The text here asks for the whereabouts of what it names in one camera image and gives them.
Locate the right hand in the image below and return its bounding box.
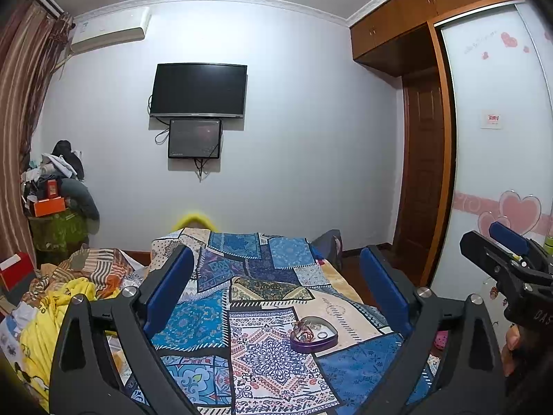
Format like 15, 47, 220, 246
500, 324, 537, 378

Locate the yellow garment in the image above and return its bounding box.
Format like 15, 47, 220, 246
20, 277, 96, 412

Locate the striped blanket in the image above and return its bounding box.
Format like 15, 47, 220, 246
21, 247, 147, 307

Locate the brown wooden door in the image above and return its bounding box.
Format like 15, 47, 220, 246
393, 67, 444, 284

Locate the red box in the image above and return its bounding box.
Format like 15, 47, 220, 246
0, 252, 36, 291

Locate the purple heart-shaped tin box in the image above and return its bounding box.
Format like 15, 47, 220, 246
290, 316, 338, 354

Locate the clutter pile on stand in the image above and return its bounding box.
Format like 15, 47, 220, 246
21, 140, 99, 267

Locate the blue patterned patchwork cloth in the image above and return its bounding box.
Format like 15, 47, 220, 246
129, 228, 403, 414

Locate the white wardrobe sliding door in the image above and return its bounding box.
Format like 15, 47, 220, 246
431, 2, 552, 346

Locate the wooden upper cabinet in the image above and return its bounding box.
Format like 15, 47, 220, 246
350, 0, 505, 77

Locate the white air conditioner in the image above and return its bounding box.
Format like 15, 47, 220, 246
70, 7, 151, 54

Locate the striped brown curtain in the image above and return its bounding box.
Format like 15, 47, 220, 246
0, 0, 72, 259

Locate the red string bracelet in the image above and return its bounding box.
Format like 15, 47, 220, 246
294, 322, 316, 343

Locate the small black wall monitor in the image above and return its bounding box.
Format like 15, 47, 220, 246
168, 118, 222, 159

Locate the black wall television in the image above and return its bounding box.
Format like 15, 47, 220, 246
150, 63, 247, 118

